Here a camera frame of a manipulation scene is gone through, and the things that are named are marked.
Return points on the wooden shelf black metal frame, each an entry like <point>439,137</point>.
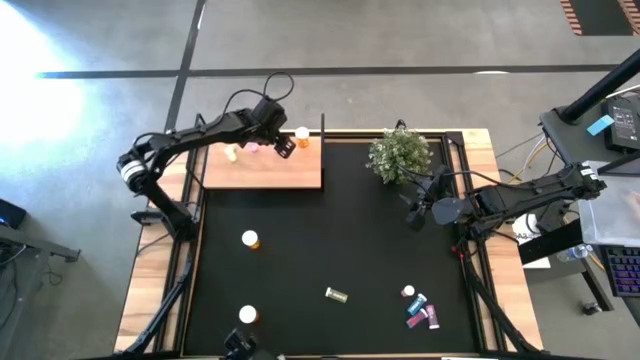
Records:
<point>265,170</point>

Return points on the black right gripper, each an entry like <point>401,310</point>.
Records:
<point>448,211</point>

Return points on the orange pill bottle white cap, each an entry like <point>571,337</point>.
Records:
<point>247,314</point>
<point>302,134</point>
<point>249,237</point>

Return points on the black keyboard desk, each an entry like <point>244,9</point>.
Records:
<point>550,245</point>

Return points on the black box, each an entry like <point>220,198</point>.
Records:
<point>11,214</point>

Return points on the artificial green plant black pot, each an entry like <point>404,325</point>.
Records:
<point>400,155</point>

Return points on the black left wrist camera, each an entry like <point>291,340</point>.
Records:
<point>270,112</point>

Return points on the black table clamp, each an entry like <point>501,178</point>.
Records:
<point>400,123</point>
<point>200,121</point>

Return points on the black table mat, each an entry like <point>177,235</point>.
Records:
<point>325,240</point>

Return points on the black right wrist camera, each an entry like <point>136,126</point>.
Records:
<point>437,182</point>

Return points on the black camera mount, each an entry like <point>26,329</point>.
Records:
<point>240,345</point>

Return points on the translucent plastic cover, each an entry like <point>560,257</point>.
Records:
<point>607,215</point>

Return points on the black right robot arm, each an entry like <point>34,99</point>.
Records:
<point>525,195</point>

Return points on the blue pill bottle red capsules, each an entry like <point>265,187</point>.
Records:
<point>416,318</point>

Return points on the black floor mat orange stripes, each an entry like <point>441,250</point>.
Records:
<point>600,15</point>

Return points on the clear water bottle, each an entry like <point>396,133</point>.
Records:
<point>575,253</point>

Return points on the white paper sheet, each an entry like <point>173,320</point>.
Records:
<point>530,240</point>

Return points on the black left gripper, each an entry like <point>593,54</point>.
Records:
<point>276,136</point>

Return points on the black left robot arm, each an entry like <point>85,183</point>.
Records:
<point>200,132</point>

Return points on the black pole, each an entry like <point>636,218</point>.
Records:
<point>600,90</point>

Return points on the black electronic device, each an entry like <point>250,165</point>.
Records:
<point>622,125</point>

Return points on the pink pill bottle white cap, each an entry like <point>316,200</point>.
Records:
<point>432,317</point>
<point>252,148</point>
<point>408,290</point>

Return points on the light blue card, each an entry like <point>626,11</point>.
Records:
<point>600,125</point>

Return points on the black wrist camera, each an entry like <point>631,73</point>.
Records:
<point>270,112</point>
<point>437,182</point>

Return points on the black computer keyboard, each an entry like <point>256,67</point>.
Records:
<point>622,272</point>

